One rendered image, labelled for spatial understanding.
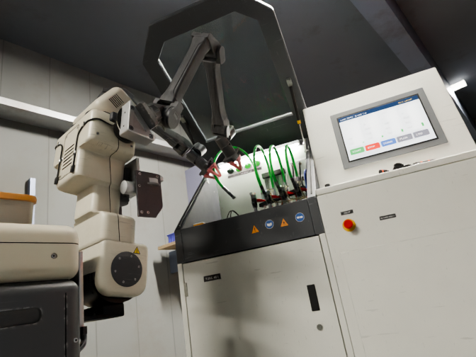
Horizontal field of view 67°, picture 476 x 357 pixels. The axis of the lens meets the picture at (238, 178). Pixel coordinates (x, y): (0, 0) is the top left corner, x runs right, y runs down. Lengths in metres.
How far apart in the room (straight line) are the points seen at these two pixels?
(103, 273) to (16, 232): 0.32
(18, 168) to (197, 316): 2.25
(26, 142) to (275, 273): 2.63
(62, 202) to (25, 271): 2.65
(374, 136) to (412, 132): 0.17
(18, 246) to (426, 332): 1.30
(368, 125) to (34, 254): 1.59
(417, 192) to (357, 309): 0.51
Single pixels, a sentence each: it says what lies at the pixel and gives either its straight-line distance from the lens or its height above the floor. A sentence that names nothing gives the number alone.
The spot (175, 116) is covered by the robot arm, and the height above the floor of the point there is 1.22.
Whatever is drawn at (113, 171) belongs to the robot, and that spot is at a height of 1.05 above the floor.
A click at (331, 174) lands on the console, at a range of 1.83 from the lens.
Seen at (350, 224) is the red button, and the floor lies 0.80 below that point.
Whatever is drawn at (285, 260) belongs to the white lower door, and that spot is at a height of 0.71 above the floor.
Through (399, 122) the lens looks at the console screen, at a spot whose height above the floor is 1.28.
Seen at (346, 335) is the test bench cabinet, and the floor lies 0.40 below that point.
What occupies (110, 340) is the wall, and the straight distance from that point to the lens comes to 3.52.
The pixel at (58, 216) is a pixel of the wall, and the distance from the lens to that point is 3.45.
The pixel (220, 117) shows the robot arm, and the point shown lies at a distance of 1.65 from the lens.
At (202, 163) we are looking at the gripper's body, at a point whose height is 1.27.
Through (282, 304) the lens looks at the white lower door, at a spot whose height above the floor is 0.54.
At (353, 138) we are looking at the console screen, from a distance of 1.92.
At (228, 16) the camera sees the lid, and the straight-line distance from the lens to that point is 1.91.
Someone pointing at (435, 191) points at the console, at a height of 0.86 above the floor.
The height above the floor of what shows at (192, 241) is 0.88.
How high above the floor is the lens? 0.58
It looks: 19 degrees up
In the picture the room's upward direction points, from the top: 10 degrees counter-clockwise
